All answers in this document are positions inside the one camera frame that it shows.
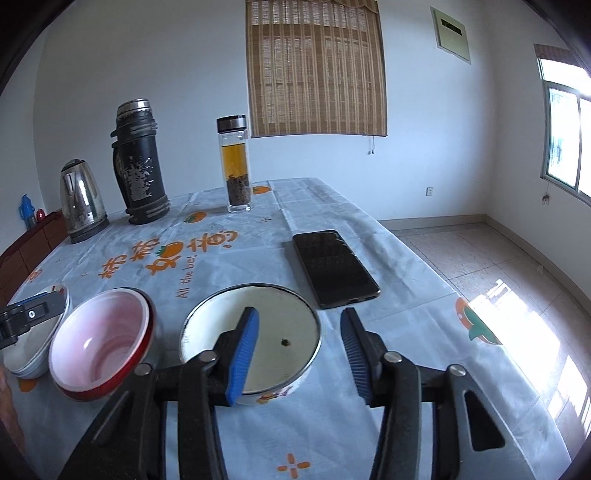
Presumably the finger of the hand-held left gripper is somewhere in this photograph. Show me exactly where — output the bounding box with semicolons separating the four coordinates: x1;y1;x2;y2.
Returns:
0;292;65;350

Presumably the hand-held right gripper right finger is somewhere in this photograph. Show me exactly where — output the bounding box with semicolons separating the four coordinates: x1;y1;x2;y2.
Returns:
340;307;527;480

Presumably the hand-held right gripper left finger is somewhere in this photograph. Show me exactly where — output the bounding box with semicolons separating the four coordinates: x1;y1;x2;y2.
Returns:
58;306;260;480

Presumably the small white bowl stack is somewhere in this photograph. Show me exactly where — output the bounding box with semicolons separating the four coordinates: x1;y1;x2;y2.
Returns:
2;285;70;370

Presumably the white enamel bowl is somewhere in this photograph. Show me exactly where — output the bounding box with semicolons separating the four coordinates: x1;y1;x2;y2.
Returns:
179;283;323;407

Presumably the large white floral plate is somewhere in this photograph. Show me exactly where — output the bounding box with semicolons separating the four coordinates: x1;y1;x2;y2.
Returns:
9;295;73;380

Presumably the red bowl white inside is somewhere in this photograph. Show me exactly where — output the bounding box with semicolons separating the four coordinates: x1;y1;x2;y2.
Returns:
48;287;156;401

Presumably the brown wooden cabinet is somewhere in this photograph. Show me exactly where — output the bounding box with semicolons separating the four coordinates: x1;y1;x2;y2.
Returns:
0;208;70;305

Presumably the black smartphone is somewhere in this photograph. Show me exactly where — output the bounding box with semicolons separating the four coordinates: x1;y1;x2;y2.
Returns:
293;229;382;310

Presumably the blue thermos jug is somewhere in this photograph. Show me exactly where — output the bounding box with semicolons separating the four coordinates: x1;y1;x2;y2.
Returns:
18;194;37;230

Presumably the stainless steel electric kettle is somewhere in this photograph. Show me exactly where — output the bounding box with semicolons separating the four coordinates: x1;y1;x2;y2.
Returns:
59;159;110;244

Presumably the glass tea bottle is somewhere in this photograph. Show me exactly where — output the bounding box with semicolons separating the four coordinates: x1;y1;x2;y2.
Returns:
216;115;254;214

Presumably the worn black thermos flask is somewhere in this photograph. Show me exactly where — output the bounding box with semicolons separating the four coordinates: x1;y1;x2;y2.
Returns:
110;98;171;225

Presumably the bamboo window blind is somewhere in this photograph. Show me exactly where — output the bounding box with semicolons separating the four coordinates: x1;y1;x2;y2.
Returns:
245;0;389;138

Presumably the green framed window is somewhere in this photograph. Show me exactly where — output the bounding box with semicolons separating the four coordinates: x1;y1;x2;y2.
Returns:
534;44;591;207

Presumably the pale wall panel box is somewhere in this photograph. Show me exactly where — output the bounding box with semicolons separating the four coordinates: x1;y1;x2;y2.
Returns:
430;6;472;64

